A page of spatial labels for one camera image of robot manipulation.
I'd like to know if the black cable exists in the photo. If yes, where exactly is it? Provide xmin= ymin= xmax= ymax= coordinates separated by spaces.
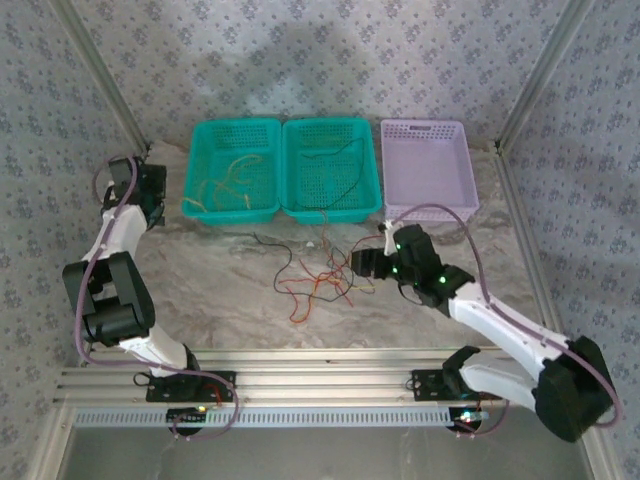
xmin=293 ymin=137 xmax=366 ymax=212
xmin=252 ymin=231 xmax=294 ymax=293

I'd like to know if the red cable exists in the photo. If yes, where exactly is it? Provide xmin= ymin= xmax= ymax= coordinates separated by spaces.
xmin=288 ymin=292 xmax=319 ymax=326
xmin=319 ymin=208 xmax=346 ymax=281
xmin=276 ymin=267 xmax=361 ymax=309

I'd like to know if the black controller board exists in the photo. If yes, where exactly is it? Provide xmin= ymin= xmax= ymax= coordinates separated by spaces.
xmin=447 ymin=407 xmax=489 ymax=435
xmin=166 ymin=407 xmax=210 ymax=435

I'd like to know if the teal plastic basket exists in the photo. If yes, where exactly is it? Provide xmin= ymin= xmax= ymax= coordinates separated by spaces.
xmin=280 ymin=117 xmax=384 ymax=226
xmin=180 ymin=118 xmax=284 ymax=226

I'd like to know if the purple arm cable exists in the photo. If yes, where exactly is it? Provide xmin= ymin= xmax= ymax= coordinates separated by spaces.
xmin=74 ymin=155 xmax=240 ymax=442
xmin=384 ymin=202 xmax=625 ymax=431

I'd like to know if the aluminium frame post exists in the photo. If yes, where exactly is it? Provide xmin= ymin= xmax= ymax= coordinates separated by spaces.
xmin=49 ymin=0 xmax=154 ymax=154
xmin=497 ymin=0 xmax=599 ymax=151

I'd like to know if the yellow cable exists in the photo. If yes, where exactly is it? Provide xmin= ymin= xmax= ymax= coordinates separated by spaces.
xmin=212 ymin=153 xmax=265 ymax=209
xmin=181 ymin=177 xmax=226 ymax=211
xmin=307 ymin=279 xmax=377 ymax=324

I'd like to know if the tangle of coloured wires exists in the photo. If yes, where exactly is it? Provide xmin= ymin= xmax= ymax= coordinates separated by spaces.
xmin=312 ymin=234 xmax=389 ymax=304

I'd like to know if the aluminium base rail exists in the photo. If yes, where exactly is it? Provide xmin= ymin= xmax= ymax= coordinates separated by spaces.
xmin=54 ymin=348 xmax=509 ymax=407

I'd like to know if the grey slotted cable duct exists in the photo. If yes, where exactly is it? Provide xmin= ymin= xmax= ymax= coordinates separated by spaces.
xmin=69 ymin=405 xmax=481 ymax=430

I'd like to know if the lilac plastic basket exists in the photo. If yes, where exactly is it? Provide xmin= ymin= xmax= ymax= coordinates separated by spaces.
xmin=379 ymin=118 xmax=481 ymax=225

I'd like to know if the aluminium frame side rail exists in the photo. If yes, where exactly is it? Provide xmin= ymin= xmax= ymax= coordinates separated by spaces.
xmin=492 ymin=142 xmax=614 ymax=480
xmin=22 ymin=407 xmax=76 ymax=480

